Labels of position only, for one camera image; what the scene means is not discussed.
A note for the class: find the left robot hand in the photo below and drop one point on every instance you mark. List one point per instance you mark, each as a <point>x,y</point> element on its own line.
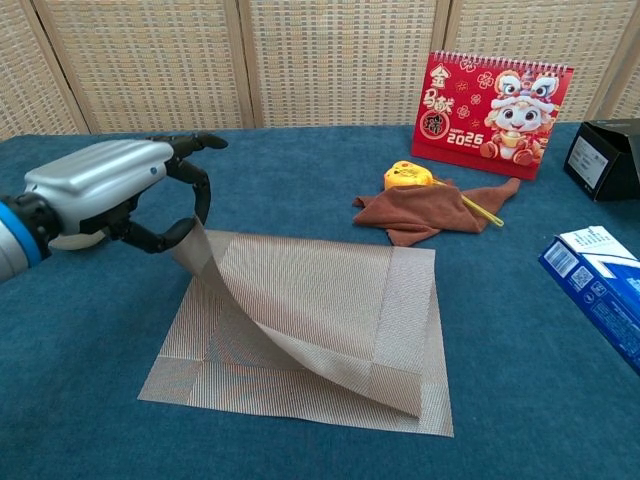
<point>100,180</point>

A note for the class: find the beige woven placemat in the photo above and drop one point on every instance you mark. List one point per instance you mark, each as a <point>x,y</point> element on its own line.
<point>310,300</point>

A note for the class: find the blue felt table cover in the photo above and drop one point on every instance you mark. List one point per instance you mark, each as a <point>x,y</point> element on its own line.
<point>300,170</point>

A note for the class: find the woven bamboo folding screen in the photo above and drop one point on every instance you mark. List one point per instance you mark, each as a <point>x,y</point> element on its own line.
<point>325,60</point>

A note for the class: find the brown cloth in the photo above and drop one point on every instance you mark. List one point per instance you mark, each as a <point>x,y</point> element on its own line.
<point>415,212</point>

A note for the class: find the red desk calendar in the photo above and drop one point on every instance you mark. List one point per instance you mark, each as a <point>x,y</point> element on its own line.
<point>475,115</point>

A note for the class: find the black cardboard box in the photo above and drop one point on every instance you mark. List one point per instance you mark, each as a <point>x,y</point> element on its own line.
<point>605,160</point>

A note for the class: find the blue and white carton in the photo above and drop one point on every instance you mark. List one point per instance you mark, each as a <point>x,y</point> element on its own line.
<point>600,290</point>

